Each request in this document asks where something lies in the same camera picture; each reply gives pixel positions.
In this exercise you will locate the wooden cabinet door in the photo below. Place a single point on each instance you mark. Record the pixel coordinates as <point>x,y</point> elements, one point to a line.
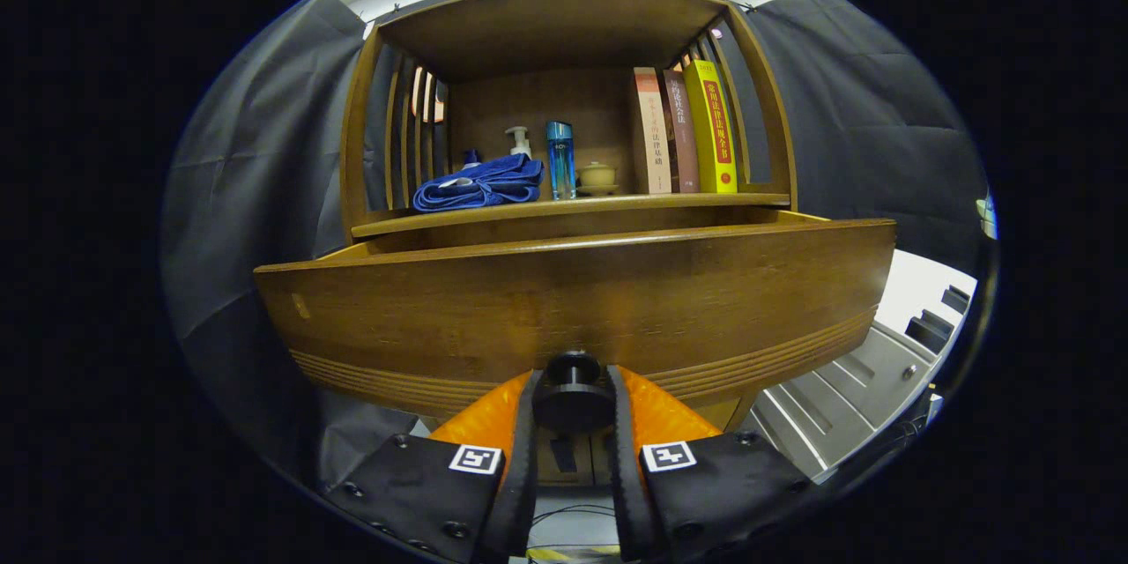
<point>551,469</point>

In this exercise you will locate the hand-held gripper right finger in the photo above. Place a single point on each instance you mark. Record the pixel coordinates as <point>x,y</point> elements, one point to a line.
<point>627,493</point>

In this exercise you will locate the small white blue-capped bottle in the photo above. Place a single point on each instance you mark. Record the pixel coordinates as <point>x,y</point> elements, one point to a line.
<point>471,159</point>

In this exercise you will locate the white-topped grey drawer unit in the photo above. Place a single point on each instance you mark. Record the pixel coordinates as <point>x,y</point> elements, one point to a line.
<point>837,397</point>

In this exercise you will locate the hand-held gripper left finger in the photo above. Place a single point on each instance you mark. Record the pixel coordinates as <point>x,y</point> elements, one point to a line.
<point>522,485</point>

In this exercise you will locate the tall blue bottle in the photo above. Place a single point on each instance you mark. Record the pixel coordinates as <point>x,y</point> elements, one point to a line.
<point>560,163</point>

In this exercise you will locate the wooden drawer with black knob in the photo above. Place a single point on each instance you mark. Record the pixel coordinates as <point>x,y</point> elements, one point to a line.
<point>573,300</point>

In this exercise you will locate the beige lidded teacup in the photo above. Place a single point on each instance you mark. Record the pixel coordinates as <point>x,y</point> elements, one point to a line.
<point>597,176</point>

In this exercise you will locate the white pump bottle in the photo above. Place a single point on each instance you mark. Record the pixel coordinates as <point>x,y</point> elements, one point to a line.
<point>520,145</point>

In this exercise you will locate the beige orange book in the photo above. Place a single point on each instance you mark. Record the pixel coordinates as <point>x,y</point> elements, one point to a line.
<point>652,132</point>

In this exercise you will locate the brown book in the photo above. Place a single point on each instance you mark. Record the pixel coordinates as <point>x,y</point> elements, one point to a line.
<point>683,141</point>

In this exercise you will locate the wooden cabinet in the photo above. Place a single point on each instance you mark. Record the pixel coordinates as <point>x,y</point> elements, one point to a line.
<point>546,26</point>

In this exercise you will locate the white round device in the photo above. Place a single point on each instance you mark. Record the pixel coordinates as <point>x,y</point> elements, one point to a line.
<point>987,216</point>

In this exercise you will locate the yellow book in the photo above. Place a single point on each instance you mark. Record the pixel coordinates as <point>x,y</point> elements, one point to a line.
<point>714,123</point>

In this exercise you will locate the folded blue towel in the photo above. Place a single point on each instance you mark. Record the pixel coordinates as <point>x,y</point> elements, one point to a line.
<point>485,185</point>

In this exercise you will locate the small black block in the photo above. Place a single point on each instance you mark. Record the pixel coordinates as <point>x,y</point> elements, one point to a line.
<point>930,330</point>

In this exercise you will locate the wooden countertop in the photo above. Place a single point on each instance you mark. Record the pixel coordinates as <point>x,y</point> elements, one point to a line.
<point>529,213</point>

